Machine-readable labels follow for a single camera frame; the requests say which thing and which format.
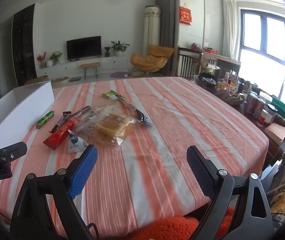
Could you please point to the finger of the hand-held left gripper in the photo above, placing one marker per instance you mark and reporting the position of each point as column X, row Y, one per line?
column 15, row 151

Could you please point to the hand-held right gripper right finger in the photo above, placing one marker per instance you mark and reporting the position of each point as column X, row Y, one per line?
column 202, row 175

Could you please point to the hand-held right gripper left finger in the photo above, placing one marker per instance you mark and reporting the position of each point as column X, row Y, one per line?
column 82, row 172

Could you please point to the white triangular snack packet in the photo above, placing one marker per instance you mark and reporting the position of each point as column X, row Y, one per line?
column 75, row 142

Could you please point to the white cardboard box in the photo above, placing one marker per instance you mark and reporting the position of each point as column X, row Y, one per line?
column 20, row 112

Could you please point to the red snack packet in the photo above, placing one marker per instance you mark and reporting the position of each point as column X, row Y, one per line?
column 58, row 136

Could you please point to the green sausage stick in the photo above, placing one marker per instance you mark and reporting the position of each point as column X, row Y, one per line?
column 45, row 118

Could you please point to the toast bread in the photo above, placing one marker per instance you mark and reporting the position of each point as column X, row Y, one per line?
column 111, row 127

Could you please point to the dark chocolate bar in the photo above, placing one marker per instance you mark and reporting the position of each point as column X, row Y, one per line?
column 61, row 122

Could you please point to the silver brown snack bar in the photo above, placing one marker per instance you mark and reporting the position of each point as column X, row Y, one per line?
column 81, row 112

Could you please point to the long yellow bread packet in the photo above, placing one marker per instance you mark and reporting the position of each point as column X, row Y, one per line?
column 105, row 105

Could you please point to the long black snack packet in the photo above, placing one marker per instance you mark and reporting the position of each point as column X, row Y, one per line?
column 131, row 108

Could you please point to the green cracker packet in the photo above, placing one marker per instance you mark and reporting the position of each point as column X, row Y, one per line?
column 109, row 94

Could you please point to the orange striped tablecloth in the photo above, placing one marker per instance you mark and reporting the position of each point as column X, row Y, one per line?
column 170, row 130

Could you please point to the orange fuzzy cushion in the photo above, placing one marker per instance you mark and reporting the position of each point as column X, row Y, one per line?
column 172, row 227

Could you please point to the brown cardboard box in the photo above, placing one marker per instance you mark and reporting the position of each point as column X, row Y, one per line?
column 36, row 80

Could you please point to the wicker basket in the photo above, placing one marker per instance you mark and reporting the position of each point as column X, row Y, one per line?
column 232, row 98

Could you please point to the beige pet bed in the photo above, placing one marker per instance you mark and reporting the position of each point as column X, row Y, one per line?
column 60, row 80

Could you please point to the clear glass jar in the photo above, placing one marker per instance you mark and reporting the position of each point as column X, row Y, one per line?
column 271, row 113

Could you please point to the dark floor scale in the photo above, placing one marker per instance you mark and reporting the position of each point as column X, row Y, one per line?
column 74, row 79

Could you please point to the dark fruit bowl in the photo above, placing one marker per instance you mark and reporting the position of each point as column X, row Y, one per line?
column 206, row 80

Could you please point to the round white vase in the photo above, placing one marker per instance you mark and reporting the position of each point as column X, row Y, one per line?
column 50, row 63

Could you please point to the red flowers in vase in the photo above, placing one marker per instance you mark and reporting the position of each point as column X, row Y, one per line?
column 41, row 58

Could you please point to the dark display cabinet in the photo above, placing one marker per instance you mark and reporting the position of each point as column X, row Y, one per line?
column 23, row 47

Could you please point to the leafy plant in glass vase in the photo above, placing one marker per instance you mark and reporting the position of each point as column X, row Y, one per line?
column 55, row 57

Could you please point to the purple floor mat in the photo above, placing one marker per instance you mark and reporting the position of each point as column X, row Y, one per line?
column 118, row 75

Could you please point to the green cloth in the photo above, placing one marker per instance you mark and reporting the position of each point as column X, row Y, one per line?
column 283, row 108

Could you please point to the small wooden bench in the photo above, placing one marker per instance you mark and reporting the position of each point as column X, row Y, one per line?
column 90, row 65

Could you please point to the dark wooden slatted chair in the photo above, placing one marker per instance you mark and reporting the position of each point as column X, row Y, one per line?
column 187, row 63

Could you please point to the white television cabinet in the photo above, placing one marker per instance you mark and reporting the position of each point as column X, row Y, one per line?
column 112, row 63

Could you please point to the wooden side desk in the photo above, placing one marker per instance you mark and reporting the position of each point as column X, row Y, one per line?
column 228, row 63

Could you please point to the small plant in dark pot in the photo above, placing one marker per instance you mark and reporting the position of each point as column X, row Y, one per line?
column 107, row 51

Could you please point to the black television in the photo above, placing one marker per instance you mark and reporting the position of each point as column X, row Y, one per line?
column 83, row 47

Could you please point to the orange lounge chair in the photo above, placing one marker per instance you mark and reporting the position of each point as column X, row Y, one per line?
column 152, row 57

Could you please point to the large green potted plant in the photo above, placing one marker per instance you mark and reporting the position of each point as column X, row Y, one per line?
column 119, row 46

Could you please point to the large window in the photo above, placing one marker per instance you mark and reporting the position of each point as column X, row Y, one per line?
column 270, row 55

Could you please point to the white curtain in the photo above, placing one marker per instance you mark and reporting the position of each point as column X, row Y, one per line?
column 230, row 27

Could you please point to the tall covered air conditioner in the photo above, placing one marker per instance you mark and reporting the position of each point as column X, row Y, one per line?
column 152, row 30

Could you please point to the grey curtain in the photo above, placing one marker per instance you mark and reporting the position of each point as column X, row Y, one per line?
column 166, row 17

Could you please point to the red wall hanging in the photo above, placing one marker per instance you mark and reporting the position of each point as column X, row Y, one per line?
column 185, row 15

